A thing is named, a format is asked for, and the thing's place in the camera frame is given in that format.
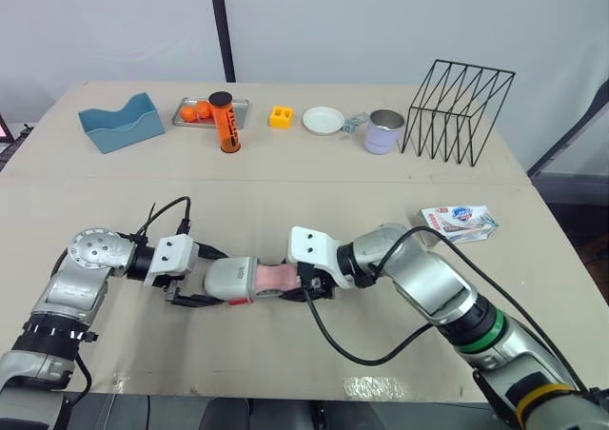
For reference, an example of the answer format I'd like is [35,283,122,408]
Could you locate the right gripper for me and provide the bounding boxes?
[281,262,337,303]

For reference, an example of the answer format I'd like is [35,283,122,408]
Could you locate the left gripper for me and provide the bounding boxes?
[161,241,230,308]

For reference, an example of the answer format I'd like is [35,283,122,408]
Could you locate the orange tube with black lid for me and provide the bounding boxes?
[208,91,244,155]

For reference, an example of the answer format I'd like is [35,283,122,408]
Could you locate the white soap pack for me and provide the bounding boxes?
[420,204,501,245]

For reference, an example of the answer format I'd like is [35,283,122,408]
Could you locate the robot body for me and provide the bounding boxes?
[59,391,503,430]

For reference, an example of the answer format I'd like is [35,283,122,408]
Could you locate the metal tray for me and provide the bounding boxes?
[171,96,251,130]

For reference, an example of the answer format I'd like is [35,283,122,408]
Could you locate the blue plastic holder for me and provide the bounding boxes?
[77,92,167,156]

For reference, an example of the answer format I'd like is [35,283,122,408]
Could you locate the yellow block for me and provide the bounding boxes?
[268,106,295,130]

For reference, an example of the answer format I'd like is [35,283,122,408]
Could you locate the white plate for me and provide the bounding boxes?
[302,106,345,137]

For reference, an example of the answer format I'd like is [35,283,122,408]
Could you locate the purple steel cup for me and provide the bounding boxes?
[364,108,407,156]

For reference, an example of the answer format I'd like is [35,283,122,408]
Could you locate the crumpled blue white wrapper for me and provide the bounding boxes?
[339,111,371,139]

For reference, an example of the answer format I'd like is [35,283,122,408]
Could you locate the black pole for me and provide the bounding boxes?
[206,0,238,84]

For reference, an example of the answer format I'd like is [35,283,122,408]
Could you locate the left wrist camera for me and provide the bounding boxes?
[142,233,200,289]

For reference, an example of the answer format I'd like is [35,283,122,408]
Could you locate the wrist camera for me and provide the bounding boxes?
[287,225,357,289]
[142,233,200,289]

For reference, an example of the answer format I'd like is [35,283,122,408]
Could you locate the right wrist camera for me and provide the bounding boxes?
[287,225,357,289]

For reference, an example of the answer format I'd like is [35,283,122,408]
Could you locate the black cable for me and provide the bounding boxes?
[133,195,194,246]
[304,225,594,396]

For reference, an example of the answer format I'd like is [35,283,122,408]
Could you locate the black wire rack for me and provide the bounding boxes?
[400,58,517,167]

